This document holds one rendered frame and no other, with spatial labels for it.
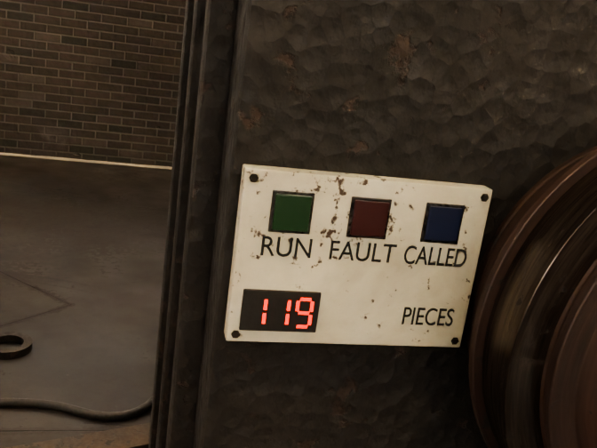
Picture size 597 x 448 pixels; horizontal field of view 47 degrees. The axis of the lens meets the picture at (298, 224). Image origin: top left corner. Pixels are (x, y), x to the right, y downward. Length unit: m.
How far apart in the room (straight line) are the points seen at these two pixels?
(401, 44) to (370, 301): 0.26
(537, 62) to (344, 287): 0.30
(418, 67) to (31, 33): 6.08
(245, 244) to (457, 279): 0.23
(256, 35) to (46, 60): 6.04
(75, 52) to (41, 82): 0.41
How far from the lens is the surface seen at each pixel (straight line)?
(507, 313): 0.67
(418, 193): 0.70
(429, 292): 0.74
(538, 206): 0.69
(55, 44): 6.65
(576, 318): 0.64
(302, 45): 0.67
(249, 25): 0.66
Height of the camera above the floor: 1.36
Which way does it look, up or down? 15 degrees down
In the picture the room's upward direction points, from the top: 8 degrees clockwise
